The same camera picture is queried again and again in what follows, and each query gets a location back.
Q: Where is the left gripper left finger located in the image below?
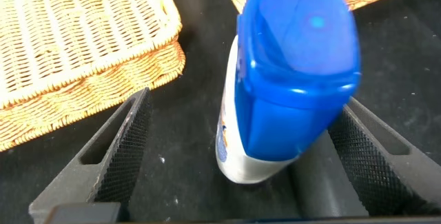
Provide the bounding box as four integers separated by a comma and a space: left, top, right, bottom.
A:
29, 87, 154, 224

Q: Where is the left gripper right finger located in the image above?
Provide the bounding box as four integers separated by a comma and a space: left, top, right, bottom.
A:
327, 96, 441, 217

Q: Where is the white shampoo bottle blue cap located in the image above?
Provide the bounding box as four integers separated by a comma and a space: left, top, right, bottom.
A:
215, 0, 362, 185

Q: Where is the wicker basket holding pink mug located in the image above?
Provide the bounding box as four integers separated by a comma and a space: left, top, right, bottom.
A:
0, 0, 186, 152

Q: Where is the black table cloth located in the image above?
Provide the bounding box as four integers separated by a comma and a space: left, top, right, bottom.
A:
0, 0, 441, 224

